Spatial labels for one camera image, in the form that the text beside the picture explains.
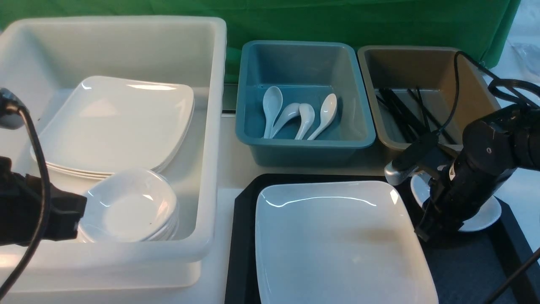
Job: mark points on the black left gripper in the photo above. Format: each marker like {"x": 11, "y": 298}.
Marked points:
{"x": 21, "y": 208}

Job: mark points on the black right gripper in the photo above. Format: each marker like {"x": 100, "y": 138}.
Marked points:
{"x": 485, "y": 162}

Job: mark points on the white small dish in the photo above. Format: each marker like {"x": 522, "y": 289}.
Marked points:
{"x": 488, "y": 214}

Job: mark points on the large white rice plate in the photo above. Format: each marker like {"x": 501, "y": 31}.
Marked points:
{"x": 338, "y": 243}

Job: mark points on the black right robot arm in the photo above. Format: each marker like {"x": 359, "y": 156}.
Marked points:
{"x": 526, "y": 138}

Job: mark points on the bottom stacked white plate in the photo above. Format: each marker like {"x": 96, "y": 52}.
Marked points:
{"x": 166, "y": 166}

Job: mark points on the top stacked white square plate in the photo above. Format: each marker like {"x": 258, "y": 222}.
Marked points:
{"x": 110, "y": 124}

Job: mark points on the black chopsticks in bin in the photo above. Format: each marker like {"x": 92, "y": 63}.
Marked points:
{"x": 410, "y": 113}

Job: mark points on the brown plastic bin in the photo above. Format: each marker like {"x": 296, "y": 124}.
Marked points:
{"x": 430, "y": 68}

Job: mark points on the stacked white small bowl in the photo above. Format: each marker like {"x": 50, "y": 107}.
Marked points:
{"x": 131, "y": 206}

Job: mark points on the green backdrop cloth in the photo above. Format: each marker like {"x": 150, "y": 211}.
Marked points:
{"x": 478, "y": 27}

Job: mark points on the large white plastic tub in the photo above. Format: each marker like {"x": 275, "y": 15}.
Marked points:
{"x": 42, "y": 61}

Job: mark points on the white ceramic spoon middle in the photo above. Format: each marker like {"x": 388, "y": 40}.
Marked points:
{"x": 290, "y": 112}

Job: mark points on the teal plastic bin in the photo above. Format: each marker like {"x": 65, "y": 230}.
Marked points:
{"x": 305, "y": 72}

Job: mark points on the white ceramic spoon left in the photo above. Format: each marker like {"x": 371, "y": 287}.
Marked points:
{"x": 272, "y": 104}

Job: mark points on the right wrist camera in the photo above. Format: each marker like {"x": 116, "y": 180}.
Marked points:
{"x": 425, "y": 154}

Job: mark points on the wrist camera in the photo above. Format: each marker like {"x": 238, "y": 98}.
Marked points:
{"x": 425, "y": 154}
{"x": 10, "y": 106}

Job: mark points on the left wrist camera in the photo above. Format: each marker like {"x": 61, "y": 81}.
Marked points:
{"x": 10, "y": 106}

